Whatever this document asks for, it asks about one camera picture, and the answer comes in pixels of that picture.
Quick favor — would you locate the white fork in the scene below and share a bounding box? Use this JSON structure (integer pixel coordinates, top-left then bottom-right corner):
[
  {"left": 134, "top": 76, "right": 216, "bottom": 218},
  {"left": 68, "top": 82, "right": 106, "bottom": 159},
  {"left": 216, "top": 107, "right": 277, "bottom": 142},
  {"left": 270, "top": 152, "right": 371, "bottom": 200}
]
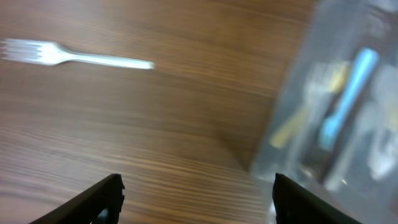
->
[{"left": 1, "top": 39, "right": 155, "bottom": 70}]

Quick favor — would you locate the light blue plastic fork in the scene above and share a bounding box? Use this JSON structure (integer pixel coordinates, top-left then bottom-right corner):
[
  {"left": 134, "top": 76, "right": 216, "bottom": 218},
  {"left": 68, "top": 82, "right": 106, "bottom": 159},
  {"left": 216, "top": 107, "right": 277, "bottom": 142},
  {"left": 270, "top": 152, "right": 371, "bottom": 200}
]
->
[{"left": 318, "top": 48, "right": 380, "bottom": 151}]

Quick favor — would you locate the yellow plastic fork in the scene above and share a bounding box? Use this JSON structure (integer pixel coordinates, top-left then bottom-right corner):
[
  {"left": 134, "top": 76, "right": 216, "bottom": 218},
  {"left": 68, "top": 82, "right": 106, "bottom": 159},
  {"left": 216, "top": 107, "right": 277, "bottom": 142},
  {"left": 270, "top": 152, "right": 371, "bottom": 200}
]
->
[{"left": 269, "top": 61, "right": 351, "bottom": 149}]

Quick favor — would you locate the clear left plastic container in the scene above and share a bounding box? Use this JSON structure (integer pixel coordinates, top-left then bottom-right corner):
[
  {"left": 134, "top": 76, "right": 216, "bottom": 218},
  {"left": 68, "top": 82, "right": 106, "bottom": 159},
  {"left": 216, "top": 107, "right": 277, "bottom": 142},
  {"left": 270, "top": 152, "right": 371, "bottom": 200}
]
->
[{"left": 251, "top": 1, "right": 397, "bottom": 223}]

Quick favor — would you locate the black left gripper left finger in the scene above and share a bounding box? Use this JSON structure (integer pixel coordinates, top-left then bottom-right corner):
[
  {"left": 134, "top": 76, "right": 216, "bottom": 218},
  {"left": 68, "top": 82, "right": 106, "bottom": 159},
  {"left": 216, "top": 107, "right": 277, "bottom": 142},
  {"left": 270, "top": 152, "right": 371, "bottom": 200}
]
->
[{"left": 31, "top": 174, "right": 125, "bottom": 224}]

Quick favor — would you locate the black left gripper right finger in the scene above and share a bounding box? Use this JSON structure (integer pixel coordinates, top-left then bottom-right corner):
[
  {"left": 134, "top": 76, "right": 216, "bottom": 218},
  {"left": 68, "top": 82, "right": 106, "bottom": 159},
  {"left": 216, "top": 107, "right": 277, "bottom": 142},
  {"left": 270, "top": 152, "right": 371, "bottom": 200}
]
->
[{"left": 272, "top": 173, "right": 359, "bottom": 224}]

